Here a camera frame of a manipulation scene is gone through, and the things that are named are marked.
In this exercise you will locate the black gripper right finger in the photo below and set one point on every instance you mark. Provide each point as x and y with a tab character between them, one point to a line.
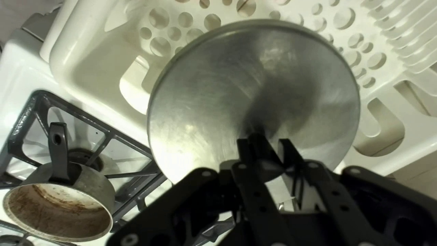
373	214

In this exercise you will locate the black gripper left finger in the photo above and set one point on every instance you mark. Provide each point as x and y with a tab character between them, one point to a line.
181	210

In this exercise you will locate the round steel pot lid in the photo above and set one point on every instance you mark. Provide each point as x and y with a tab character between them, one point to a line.
218	91

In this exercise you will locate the black round burner cap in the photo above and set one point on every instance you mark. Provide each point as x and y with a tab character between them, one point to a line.
88	158

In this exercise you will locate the white plastic dish rack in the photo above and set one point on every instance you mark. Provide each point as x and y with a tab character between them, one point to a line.
90	55

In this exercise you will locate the black cast iron stove grate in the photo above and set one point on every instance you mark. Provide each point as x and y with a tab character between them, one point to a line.
27	118

